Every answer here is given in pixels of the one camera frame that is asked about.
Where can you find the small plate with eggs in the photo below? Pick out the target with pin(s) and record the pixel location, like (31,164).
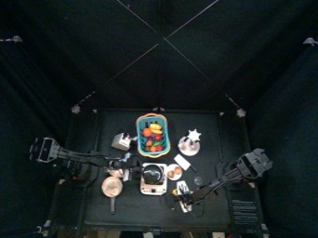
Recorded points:
(174,177)

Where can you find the white toy knife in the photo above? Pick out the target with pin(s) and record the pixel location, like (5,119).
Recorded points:
(182,161)

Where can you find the orange toy carrot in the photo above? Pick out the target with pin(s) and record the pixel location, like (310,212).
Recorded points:
(148,143)

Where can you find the red toy fruit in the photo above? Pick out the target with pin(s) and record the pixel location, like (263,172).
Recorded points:
(158,137)

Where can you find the teal basket orange rim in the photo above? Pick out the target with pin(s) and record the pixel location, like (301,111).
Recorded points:
(140,148)

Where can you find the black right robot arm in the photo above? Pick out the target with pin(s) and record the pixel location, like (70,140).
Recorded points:
(253,162)

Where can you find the white star-shaped toy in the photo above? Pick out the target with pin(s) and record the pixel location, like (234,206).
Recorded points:
(194,134)

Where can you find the pink toy frying pan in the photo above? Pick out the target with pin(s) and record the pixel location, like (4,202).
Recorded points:
(111,187)

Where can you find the black toy pot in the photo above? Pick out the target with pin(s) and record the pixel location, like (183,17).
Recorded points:
(152,174)

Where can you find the small dark round lid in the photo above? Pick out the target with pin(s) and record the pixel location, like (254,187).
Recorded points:
(198,180)

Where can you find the grey frame clamp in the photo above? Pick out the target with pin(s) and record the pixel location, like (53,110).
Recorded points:
(75,108)
(15,39)
(158,109)
(309,41)
(241,112)

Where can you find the green toy vegetable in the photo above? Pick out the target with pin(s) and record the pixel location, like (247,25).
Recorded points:
(156,143)

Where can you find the orange toy fruit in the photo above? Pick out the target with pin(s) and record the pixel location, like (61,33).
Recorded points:
(147,132)

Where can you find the brown toy egg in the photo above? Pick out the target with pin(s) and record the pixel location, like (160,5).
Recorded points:
(171,174)
(178,170)

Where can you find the yellow toy banana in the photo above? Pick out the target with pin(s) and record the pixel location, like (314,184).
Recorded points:
(155,127)

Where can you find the white scale with black cup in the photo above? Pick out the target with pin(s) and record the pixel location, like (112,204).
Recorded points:
(152,190)

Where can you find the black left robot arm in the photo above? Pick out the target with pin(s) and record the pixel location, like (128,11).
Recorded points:
(45,150)

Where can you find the white round plate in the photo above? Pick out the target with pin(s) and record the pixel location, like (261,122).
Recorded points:
(187,149)

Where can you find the pink toy kettle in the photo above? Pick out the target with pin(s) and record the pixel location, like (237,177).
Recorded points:
(115,173)

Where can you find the grey toy shaker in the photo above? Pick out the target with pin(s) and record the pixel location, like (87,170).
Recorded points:
(190,142)

